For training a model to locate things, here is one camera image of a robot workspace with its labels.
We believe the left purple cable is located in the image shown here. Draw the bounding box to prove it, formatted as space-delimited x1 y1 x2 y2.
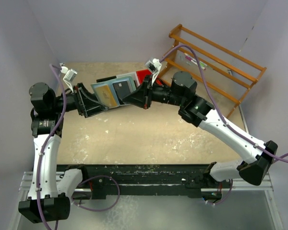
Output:
36 63 68 230

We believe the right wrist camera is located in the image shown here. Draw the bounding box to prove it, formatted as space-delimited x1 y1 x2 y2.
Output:
144 58 162 85

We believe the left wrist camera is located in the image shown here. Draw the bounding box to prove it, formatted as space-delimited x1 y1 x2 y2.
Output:
63 69 78 90

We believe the red bin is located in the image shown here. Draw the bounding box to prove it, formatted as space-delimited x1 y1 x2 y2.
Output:
135 69 163 89

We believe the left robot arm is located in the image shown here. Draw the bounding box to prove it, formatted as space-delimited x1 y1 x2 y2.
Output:
18 82 108 223

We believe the orange card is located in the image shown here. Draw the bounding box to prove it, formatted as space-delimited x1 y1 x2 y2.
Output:
94 85 118 108

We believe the green card holder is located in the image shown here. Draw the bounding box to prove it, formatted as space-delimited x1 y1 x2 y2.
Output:
91 76 136 109

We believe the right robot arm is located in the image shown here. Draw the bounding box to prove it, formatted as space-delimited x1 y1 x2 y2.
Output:
122 71 278 187

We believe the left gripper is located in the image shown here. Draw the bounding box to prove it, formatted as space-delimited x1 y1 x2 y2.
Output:
50 82 108 117

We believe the black bin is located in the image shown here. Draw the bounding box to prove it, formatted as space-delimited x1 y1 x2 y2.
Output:
96 76 117 83

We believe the black card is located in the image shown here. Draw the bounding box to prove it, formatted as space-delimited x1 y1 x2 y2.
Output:
112 80 133 104

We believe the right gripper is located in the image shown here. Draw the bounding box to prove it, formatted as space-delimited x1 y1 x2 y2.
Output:
123 73 185 109

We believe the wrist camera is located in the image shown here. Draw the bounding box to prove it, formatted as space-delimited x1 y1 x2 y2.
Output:
144 58 162 85
63 69 78 90

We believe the pink marker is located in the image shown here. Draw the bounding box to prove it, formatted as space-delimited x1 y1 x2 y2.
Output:
184 53 207 70

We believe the wooden rack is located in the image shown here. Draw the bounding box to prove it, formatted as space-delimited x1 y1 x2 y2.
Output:
159 24 267 117

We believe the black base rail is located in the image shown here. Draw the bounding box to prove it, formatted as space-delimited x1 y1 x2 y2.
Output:
57 164 231 200

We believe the green marker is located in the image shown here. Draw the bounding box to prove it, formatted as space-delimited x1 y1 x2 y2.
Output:
184 53 207 69

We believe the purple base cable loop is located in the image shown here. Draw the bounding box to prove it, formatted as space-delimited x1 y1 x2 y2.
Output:
71 175 120 212

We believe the aluminium frame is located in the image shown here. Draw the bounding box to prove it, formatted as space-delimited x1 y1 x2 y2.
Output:
8 170 283 230

